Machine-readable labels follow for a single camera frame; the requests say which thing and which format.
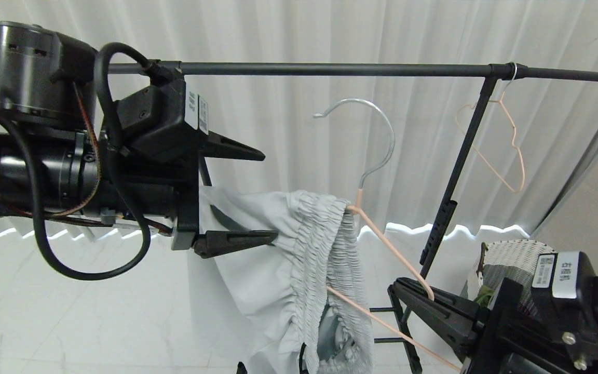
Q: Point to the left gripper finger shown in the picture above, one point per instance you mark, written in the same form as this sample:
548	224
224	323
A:
231	241
226	149

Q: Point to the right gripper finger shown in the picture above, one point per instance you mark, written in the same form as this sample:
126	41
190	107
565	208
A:
449	304
444	327

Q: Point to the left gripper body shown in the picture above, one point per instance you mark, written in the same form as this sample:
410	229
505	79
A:
29	176

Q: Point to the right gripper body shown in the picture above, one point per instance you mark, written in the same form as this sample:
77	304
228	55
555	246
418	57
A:
506	353

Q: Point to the pink clothes hanger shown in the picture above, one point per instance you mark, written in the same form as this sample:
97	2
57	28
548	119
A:
392	253
493	170

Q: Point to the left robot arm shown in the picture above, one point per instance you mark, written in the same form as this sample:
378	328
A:
24	67

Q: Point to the white laundry basket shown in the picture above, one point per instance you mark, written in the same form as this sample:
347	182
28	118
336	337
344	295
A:
512	259

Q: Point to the black clothes rack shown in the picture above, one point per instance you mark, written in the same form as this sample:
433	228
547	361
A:
330	68

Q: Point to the green garment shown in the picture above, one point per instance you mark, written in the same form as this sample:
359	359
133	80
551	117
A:
484	299

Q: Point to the white curtain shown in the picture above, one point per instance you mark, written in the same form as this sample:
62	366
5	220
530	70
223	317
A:
299	31

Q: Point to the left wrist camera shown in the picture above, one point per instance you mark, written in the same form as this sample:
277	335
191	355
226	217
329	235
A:
153	119

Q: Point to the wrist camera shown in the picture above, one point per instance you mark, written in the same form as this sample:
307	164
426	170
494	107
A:
153	119
595	306

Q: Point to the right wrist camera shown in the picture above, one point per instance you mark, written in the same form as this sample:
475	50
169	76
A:
595	306

